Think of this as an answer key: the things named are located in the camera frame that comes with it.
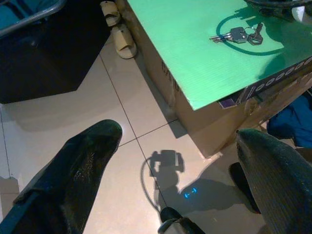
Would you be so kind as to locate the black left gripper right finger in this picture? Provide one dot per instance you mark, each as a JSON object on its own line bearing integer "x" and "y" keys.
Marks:
{"x": 280, "y": 175}

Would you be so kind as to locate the large brown cardboard box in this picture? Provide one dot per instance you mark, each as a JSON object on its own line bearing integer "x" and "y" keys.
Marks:
{"x": 209, "y": 129}

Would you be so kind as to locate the green corrugated plastic sheet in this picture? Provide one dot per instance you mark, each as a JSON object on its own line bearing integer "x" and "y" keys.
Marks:
{"x": 182, "y": 36}

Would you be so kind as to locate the black left robot leg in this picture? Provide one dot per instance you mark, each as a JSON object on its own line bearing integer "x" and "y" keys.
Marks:
{"x": 180, "y": 225}

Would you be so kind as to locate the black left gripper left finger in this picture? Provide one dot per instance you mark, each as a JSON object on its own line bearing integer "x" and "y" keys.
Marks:
{"x": 61, "y": 182}

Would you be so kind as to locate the black hexagonal box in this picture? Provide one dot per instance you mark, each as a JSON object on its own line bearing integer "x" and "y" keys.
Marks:
{"x": 48, "y": 61}

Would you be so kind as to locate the silver key bunch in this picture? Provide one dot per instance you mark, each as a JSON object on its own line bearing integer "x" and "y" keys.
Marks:
{"x": 237, "y": 34}

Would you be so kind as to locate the beige slipper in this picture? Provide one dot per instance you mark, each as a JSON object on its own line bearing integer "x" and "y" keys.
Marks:
{"x": 109, "y": 12}
{"x": 124, "y": 41}

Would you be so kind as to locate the blue cloth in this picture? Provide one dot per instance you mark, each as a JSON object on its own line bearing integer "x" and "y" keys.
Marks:
{"x": 292, "y": 122}

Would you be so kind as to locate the purple printed box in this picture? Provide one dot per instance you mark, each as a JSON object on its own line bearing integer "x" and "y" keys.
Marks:
{"x": 280, "y": 78}

